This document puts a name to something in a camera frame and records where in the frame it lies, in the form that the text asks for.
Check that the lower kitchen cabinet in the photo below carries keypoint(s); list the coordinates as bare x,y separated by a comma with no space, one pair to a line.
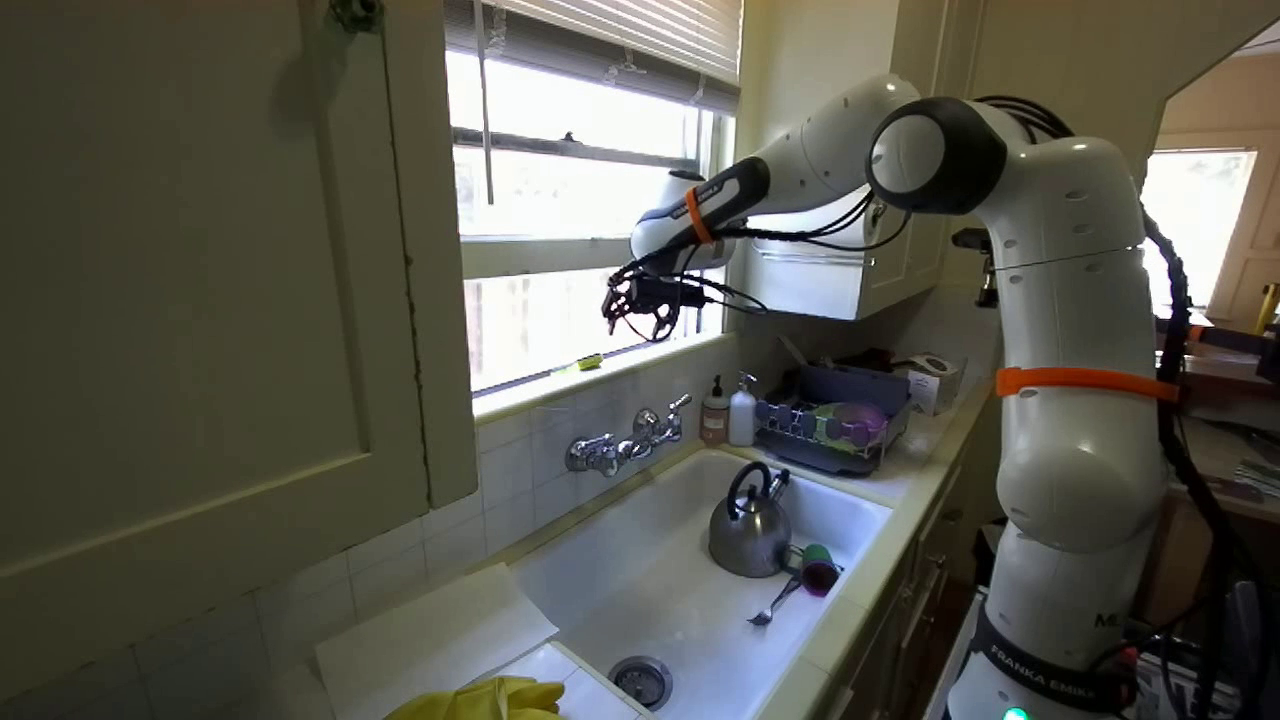
907,612

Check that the brown soap bottle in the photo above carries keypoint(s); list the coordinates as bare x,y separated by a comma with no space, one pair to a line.
713,416

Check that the kitchen window frame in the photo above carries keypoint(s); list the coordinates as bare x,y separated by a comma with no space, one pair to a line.
562,248

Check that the yellow cloth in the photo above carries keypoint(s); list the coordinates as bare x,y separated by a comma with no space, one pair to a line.
483,700

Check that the chrome wall faucet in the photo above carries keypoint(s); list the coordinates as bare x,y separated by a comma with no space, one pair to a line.
621,446

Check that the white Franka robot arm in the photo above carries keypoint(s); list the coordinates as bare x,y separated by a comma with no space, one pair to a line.
1083,455

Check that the metal sink drain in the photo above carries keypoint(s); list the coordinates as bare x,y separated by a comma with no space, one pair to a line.
640,678

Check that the cream cabinet door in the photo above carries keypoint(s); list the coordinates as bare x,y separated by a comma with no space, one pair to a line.
186,267

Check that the yellow green sponge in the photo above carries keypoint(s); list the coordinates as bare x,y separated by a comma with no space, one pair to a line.
590,362

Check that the cream window blind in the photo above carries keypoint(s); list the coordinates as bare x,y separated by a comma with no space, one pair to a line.
625,34

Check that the white soap bottle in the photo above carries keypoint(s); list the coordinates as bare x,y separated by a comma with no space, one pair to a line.
740,416

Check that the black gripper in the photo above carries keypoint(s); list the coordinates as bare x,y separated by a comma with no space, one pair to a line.
674,286

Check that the white tissue box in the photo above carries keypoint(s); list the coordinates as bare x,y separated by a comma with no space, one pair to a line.
932,380

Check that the bright room window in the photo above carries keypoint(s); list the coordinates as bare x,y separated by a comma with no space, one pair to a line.
1193,223

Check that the dark dish rack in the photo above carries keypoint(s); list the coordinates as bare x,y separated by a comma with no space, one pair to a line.
835,431

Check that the green cup purple rim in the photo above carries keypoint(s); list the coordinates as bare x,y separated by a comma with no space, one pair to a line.
815,565

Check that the metal fork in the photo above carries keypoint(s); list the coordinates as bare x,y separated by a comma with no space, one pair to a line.
774,604

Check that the white sink basin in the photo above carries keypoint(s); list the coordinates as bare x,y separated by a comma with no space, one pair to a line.
667,584

